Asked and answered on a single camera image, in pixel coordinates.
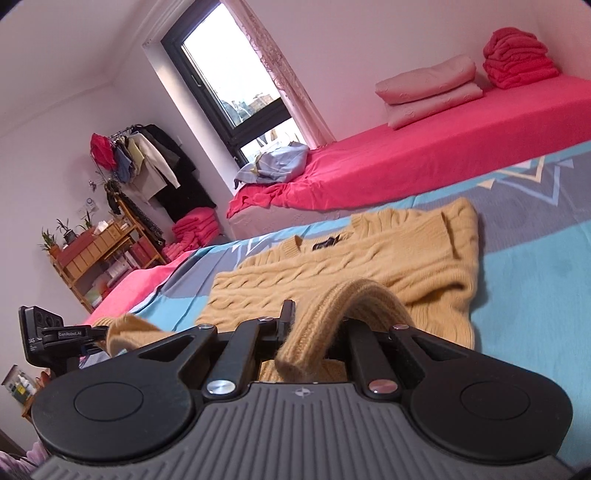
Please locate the hanging clothes on rack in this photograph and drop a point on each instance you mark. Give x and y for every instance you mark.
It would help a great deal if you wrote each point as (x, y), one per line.
(145, 161)

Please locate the folded red blanket stack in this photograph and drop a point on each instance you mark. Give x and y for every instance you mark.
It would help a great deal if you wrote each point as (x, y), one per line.
(515, 58)

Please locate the blue grey patterned bedspread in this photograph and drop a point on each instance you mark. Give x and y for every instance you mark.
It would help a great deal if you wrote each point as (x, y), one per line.
(532, 306)

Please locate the pink pillow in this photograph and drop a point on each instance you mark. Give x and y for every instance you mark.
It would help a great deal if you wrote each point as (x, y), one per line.
(427, 82)
(400, 116)

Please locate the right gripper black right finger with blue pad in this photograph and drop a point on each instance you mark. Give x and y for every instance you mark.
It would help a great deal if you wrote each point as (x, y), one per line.
(366, 363)

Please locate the mustard cable-knit sweater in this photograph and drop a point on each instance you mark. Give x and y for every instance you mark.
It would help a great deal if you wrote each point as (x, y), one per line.
(389, 267)

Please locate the red folded blankets by shelf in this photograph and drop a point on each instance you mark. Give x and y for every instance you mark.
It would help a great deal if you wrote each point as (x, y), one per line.
(195, 230)

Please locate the pink lace curtain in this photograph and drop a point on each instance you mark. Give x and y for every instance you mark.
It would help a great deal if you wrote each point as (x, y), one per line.
(299, 104)

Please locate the wooden shelf unit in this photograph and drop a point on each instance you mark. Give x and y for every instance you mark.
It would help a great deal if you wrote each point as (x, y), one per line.
(100, 258)

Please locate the black framed window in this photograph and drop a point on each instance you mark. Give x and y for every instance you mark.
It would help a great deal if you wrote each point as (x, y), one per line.
(231, 85)

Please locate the red sheeted bed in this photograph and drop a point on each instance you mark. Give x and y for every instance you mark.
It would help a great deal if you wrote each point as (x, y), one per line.
(381, 165)

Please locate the crumpled light blue garment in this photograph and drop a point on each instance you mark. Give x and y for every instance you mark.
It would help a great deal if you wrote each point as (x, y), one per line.
(282, 165)

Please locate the potted green plants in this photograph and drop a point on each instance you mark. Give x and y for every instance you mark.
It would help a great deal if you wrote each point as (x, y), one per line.
(54, 242)

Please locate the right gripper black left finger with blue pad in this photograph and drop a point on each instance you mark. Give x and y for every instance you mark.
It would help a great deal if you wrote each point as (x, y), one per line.
(236, 356)

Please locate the upper pink pillow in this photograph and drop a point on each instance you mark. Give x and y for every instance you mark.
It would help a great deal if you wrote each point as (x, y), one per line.
(427, 82)

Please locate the lower pink pillow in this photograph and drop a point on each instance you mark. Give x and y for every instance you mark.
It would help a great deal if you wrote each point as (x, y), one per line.
(400, 116)

